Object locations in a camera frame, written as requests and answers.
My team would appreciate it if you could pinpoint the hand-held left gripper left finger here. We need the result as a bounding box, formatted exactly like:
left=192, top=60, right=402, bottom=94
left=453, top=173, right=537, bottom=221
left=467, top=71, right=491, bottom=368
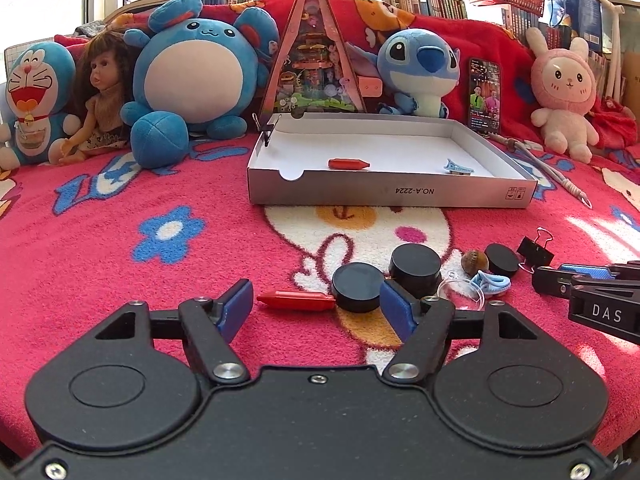
left=95, top=279, right=253, bottom=387

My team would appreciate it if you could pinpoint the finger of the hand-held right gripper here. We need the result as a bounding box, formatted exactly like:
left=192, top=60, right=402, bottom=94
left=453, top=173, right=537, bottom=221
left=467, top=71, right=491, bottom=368
left=531, top=267, right=574, bottom=297
left=557, top=262, right=640, bottom=282

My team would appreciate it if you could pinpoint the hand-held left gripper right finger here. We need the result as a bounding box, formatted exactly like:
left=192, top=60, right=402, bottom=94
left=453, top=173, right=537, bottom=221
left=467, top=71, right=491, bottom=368
left=379, top=279, right=538, bottom=388

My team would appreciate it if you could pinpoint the black binder clip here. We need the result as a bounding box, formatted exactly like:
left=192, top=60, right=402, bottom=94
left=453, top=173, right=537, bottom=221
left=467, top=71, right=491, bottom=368
left=252, top=114, right=273, bottom=148
left=516, top=227, right=557, bottom=273

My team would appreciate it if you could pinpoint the black round puck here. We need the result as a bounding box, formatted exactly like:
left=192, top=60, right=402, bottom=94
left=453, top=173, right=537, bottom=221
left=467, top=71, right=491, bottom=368
left=331, top=262, right=387, bottom=313
left=484, top=243, right=521, bottom=278
left=389, top=244, right=443, bottom=298

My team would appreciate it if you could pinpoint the brown wooden nut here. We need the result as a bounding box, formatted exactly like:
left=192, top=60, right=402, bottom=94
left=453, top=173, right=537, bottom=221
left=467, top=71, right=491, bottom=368
left=460, top=250, right=490, bottom=276

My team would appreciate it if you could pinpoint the white cardboard box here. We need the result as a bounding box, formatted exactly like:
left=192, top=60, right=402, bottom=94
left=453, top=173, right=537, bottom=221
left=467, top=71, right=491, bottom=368
left=247, top=111, right=540, bottom=209

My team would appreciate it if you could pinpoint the pink bunny plush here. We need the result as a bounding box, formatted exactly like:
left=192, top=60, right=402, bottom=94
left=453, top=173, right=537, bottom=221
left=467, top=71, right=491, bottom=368
left=525, top=26, right=601, bottom=163

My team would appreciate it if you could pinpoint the smartphone with lit screen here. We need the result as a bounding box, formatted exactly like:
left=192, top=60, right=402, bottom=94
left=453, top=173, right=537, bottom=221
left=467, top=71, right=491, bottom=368
left=467, top=57, right=502, bottom=135

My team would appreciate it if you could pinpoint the round blue mouse plush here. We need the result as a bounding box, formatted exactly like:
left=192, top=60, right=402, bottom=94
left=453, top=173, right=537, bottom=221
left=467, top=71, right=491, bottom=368
left=120, top=0, right=281, bottom=170

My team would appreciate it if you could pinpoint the white plastic pipe rack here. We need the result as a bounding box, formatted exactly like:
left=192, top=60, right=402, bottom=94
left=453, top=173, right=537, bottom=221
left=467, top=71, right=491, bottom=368
left=597, top=0, right=627, bottom=97

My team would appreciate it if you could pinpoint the blue alien plush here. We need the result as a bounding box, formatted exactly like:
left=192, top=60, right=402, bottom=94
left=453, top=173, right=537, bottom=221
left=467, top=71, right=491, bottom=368
left=345, top=27, right=461, bottom=120

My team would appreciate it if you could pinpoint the pink triangular miniature house box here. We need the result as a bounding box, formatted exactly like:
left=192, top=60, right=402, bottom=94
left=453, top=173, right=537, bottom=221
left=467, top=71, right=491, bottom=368
left=257, top=0, right=383, bottom=118

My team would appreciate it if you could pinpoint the blue paper bag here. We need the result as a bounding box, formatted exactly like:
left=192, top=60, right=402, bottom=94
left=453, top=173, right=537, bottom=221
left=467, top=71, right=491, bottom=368
left=539, top=0, right=603, bottom=51

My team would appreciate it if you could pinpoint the brown haired doll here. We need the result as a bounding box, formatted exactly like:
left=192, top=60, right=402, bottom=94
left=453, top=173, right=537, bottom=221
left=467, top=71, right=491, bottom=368
left=59, top=30, right=135, bottom=166

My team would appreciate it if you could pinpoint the blue robot cat plush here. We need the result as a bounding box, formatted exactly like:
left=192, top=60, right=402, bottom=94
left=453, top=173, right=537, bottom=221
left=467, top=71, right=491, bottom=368
left=0, top=40, right=83, bottom=171

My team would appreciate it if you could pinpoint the clear plastic ring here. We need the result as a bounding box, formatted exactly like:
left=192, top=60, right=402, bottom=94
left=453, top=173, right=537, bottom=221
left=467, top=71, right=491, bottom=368
left=436, top=271, right=487, bottom=313

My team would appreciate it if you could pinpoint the white phone lanyard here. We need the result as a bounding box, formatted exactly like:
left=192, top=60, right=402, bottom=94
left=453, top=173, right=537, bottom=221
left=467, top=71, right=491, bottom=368
left=487, top=132, right=593, bottom=211

